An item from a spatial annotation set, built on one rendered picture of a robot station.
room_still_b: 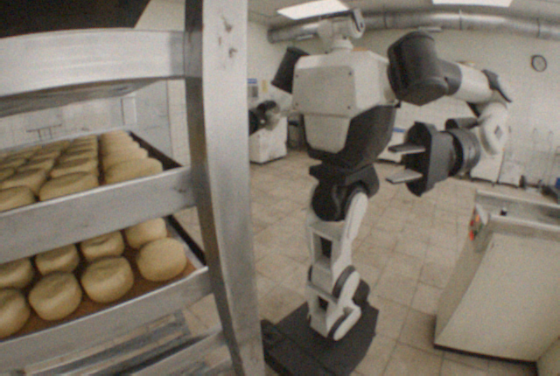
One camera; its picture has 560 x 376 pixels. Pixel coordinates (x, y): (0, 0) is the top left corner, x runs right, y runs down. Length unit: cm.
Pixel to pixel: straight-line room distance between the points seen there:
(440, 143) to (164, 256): 40
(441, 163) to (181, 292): 40
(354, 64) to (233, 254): 48
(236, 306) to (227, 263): 5
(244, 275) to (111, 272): 12
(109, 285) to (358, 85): 54
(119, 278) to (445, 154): 46
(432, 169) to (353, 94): 25
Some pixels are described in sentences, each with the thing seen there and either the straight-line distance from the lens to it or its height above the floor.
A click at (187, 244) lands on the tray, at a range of 29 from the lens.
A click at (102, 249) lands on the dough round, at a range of 28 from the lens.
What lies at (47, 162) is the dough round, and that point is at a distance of 33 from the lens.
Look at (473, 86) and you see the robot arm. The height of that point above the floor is 135.
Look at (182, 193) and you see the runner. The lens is 17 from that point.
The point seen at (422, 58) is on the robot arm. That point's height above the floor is 139.
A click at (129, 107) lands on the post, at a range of 57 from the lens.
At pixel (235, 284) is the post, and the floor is 116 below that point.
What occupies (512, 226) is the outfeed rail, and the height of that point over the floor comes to 87.
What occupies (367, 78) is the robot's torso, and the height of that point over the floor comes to 134.
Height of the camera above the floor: 129
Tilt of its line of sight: 17 degrees down
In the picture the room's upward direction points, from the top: straight up
